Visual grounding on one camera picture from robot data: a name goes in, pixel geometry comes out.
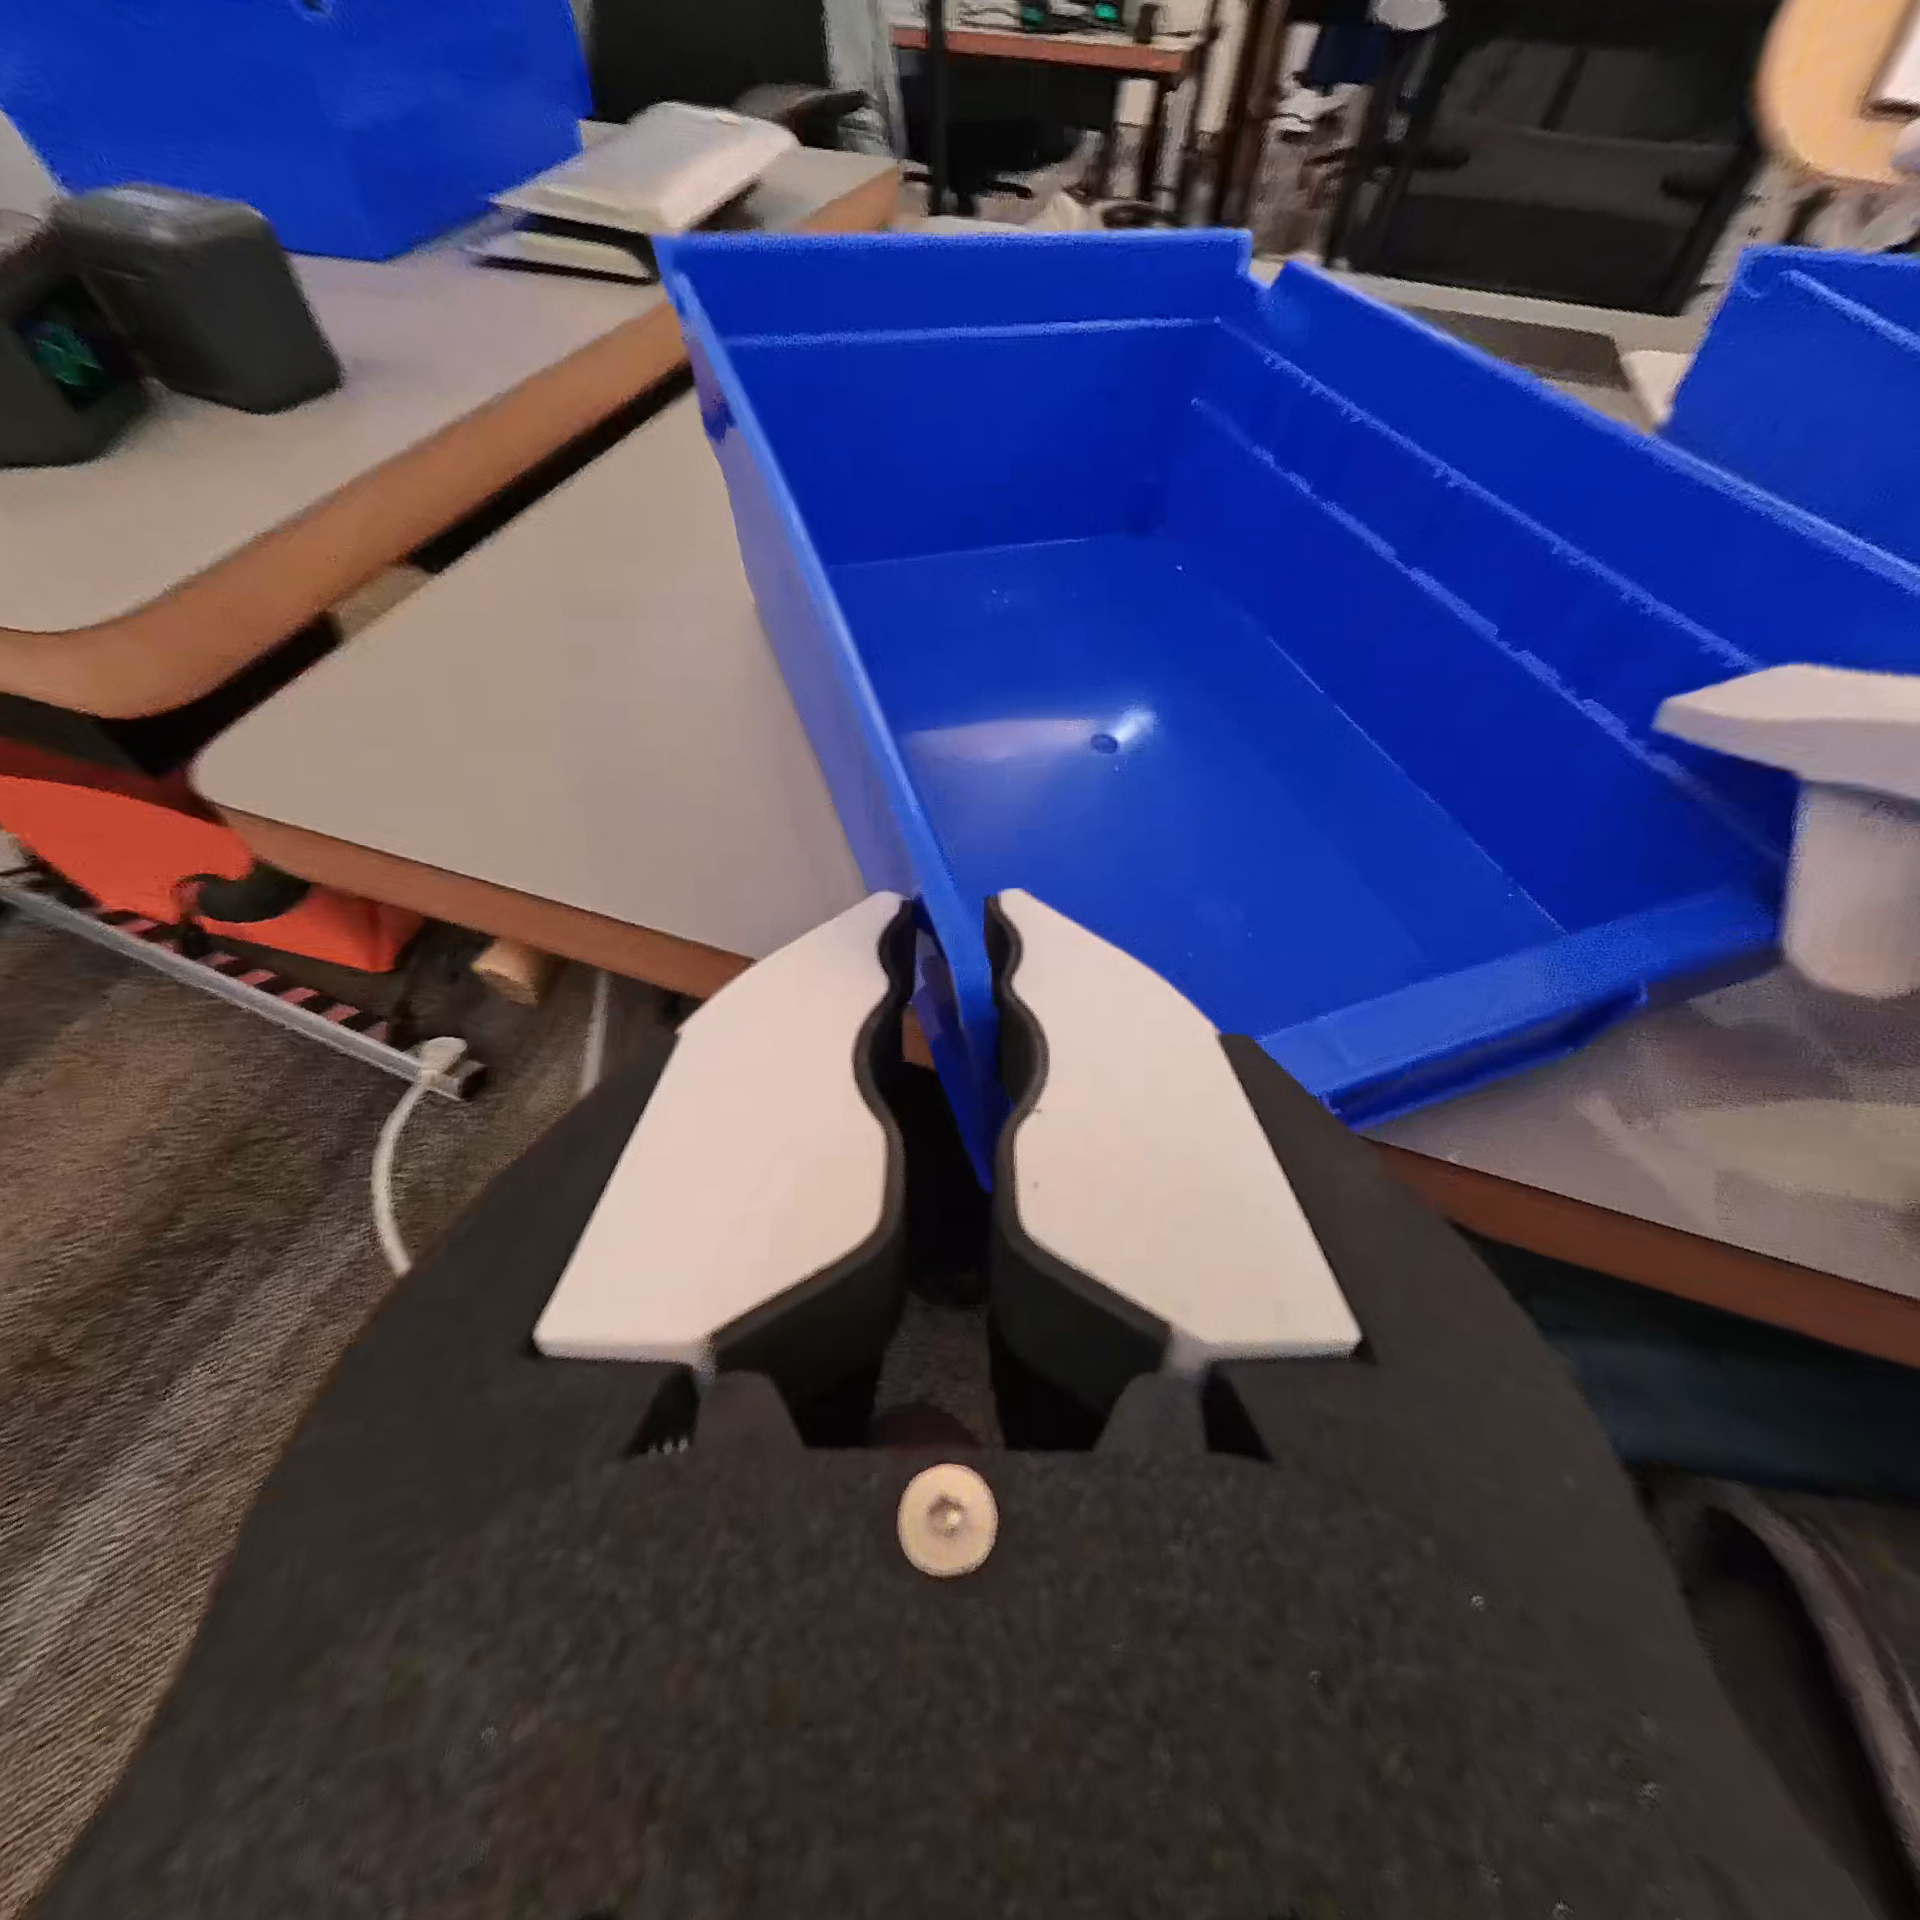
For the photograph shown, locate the grey mesh office chair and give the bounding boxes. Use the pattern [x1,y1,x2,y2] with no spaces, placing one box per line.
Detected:
[1337,0,1773,313]

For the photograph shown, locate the black office chair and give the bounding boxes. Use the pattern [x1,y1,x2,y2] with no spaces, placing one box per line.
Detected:
[734,81,874,153]

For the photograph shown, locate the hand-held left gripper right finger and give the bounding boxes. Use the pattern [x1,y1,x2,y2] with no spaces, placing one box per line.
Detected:
[983,888,1367,1452]

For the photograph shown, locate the grey hooded sweatshirt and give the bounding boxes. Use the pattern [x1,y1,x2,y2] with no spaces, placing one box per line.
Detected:
[1650,1477,1920,1920]

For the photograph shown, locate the orange bag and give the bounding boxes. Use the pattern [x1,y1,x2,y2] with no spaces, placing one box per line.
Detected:
[0,735,426,976]

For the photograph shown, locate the white cable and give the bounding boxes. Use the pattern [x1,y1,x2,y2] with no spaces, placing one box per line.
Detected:
[373,1037,473,1276]

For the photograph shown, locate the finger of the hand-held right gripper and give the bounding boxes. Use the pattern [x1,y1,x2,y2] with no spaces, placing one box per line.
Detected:
[1650,666,1920,1004]

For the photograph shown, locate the metal rail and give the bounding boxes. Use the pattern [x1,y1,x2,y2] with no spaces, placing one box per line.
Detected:
[0,878,489,1101]

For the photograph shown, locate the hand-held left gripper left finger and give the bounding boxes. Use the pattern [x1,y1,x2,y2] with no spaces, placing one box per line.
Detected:
[533,893,922,1452]

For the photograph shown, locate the silver metal plate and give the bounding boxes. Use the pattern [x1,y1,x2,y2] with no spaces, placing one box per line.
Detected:
[497,101,803,234]

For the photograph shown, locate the denim jacket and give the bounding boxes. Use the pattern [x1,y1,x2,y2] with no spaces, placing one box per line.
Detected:
[822,0,908,162]

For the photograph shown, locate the blue plastic bin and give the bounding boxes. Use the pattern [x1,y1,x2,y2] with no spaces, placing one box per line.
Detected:
[1663,245,1920,572]
[656,230,1920,1196]
[0,0,596,265]

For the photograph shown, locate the grey flat plate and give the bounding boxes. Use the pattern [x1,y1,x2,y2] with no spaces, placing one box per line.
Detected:
[463,227,663,287]

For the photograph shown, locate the brown side table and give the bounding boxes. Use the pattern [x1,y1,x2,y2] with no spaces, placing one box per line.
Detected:
[892,0,1210,212]

